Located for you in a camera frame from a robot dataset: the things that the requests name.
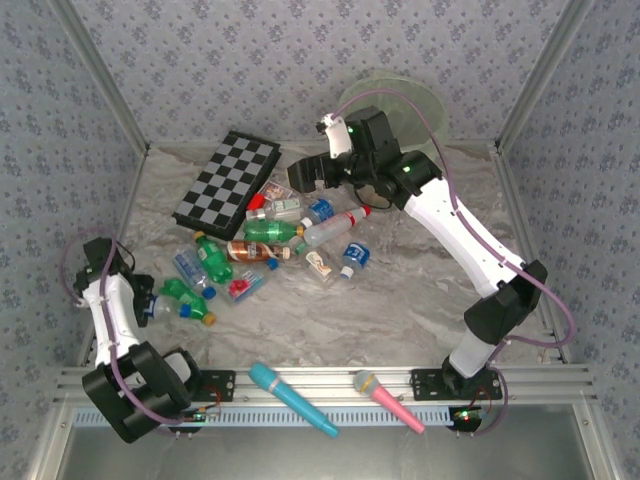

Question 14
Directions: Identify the pink label bottle red cap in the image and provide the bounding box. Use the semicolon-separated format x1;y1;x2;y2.
302;204;373;249

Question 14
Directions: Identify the light blue cable duct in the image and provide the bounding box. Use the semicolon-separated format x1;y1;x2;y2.
73;404;484;428

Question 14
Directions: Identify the crushed blue label bottle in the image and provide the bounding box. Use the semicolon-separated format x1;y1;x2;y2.
339;241;372;280

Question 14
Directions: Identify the white orange packet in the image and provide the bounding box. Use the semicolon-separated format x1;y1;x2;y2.
305;250;334;283

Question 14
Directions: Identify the pink toy microphone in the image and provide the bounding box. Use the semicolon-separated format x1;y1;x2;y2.
352;369;427;435

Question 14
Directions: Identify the stubby blue label bottle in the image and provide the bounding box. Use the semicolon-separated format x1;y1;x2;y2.
301;197;336;227

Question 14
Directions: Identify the green bottle yellow cap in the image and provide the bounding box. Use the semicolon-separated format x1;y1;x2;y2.
192;230;235;285
158;277;218;327

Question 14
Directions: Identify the green plastic bin liner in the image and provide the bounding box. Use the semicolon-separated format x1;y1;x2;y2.
338;71;450;146

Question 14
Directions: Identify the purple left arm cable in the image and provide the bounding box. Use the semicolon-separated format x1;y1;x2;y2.
59;228;201;439

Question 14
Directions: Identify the black grey chess board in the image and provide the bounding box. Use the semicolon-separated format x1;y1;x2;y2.
171;130;282;242

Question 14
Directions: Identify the red blue blister pack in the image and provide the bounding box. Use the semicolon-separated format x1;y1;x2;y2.
218;269;267;305

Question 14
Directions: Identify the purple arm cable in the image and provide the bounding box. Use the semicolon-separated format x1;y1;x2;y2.
333;88;577;436
59;228;201;439

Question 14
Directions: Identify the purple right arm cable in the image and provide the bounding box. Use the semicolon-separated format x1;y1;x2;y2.
333;88;577;436

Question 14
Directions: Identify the clear bottle blue cap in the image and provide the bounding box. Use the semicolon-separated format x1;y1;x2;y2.
172;249;218;301
149;294;194;321

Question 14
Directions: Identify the aluminium side rail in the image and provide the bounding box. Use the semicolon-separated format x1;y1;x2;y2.
489;142;574;366
74;144;151;369

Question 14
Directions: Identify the translucent green bucket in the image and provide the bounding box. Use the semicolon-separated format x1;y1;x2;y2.
338;71;450;146

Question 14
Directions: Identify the small card pack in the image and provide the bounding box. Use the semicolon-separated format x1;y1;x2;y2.
260;180;295;202

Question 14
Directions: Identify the green bottle orange cap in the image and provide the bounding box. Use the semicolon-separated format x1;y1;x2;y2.
242;218;307;246

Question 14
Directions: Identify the grey metal panel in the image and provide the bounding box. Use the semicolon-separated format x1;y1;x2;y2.
59;404;599;480

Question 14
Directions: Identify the teal toy microphone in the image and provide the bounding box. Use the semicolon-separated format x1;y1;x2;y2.
248;362;341;440

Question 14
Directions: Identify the aluminium frame post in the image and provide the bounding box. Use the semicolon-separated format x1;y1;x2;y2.
493;0;599;154
47;0;152;154

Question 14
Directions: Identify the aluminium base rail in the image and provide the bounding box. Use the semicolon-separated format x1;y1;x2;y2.
53;366;600;404

